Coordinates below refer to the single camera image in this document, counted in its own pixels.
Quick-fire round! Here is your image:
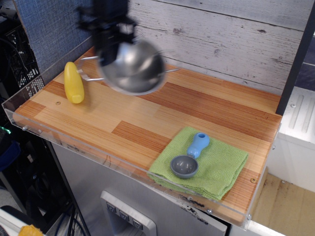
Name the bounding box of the clear acrylic table guard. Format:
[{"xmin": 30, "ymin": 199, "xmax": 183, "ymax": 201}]
[{"xmin": 4, "ymin": 40, "xmax": 281, "ymax": 236}]

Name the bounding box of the silver dispenser panel with buttons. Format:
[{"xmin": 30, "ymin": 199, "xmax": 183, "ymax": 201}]
[{"xmin": 100, "ymin": 191, "xmax": 157, "ymax": 236}]

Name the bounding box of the yellow object bottom left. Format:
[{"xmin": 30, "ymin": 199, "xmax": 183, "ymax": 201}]
[{"xmin": 18, "ymin": 225, "xmax": 44, "ymax": 236}]

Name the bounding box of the green folded cloth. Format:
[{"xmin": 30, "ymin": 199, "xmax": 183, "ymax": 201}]
[{"xmin": 148, "ymin": 127, "xmax": 249, "ymax": 201}]

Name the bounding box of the yellow plastic corn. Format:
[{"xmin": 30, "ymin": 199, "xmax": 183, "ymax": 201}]
[{"xmin": 64, "ymin": 62, "xmax": 85, "ymax": 104}]

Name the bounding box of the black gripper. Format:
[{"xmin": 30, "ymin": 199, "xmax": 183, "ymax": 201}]
[{"xmin": 76, "ymin": 0, "xmax": 137, "ymax": 66}]

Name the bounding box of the black plastic crate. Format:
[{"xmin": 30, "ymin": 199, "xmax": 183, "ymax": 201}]
[{"xmin": 0, "ymin": 25, "xmax": 44, "ymax": 96}]

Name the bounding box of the silver metal bowl with handles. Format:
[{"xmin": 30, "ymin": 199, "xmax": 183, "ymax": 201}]
[{"xmin": 77, "ymin": 40, "xmax": 179, "ymax": 96}]

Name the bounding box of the blue grey ice cream scoop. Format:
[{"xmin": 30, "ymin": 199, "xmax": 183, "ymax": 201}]
[{"xmin": 170, "ymin": 132, "xmax": 210, "ymax": 179}]

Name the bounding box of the dark grey right post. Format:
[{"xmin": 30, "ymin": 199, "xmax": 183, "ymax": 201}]
[{"xmin": 276, "ymin": 2, "xmax": 315, "ymax": 116}]

